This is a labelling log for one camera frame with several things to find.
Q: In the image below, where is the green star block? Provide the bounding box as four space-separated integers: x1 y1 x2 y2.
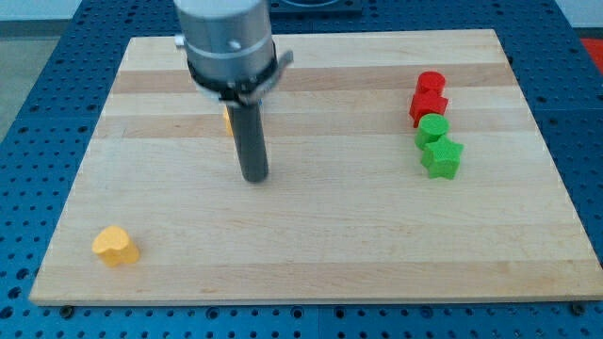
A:
421 136 464 180

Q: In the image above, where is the red star block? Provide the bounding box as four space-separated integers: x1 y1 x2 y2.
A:
409 91 448 128

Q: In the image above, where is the yellow heart block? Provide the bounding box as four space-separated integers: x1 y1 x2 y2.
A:
91 225 140 267

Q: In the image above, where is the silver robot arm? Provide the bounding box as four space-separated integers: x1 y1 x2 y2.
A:
174 0 293 105

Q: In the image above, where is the yellow hexagon block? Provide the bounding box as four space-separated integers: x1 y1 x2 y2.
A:
222 107 234 137

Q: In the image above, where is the green cylinder block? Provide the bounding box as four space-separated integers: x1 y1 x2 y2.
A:
415 113 449 150

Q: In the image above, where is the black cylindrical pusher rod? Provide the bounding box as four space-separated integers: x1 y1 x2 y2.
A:
227 105 269 183

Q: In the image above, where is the wooden board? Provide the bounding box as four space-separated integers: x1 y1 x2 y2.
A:
29 29 602 306

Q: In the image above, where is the red cylinder block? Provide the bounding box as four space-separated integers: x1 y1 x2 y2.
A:
416 71 447 96

